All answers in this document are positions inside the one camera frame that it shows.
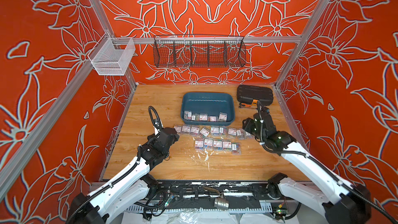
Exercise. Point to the orange black ratchet wrench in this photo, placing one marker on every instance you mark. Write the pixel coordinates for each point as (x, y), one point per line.
(248, 106)

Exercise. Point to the fourteenth clear paper clip box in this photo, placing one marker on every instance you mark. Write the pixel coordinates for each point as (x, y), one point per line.
(227, 146)

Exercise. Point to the fifteenth clear paper clip box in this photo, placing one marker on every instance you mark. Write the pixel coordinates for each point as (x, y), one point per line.
(236, 149)

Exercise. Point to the eleventh clear paper clip box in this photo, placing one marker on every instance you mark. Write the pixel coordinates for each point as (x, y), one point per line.
(208, 144)

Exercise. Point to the thirteenth clear paper clip box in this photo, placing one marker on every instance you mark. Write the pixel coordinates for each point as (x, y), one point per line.
(217, 145)

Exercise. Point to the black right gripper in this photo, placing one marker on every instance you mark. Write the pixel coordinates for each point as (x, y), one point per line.
(247, 125)

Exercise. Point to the black plastic tool case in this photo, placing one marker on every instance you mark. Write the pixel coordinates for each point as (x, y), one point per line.
(254, 94)

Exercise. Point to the silver metal cylinder fitting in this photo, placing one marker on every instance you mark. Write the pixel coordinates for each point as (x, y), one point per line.
(221, 203)

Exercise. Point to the white wire mesh basket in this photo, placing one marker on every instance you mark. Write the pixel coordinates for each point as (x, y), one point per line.
(112, 56)

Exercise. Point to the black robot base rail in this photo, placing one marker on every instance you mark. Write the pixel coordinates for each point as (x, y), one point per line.
(245, 197)

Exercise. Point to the blue plastic storage tray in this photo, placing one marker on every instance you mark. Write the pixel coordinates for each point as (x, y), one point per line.
(210, 103)

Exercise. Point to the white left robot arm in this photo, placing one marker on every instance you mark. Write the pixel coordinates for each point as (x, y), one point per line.
(132, 184)

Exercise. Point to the black wire wall basket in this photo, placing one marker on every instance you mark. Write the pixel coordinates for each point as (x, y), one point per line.
(199, 51)

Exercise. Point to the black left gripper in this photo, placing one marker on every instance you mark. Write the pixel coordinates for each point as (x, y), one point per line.
(152, 139)

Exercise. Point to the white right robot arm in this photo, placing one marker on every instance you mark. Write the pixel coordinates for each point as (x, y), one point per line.
(336, 199)

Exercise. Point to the twelfth clear paper clip box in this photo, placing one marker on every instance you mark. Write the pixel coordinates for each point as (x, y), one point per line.
(199, 144)

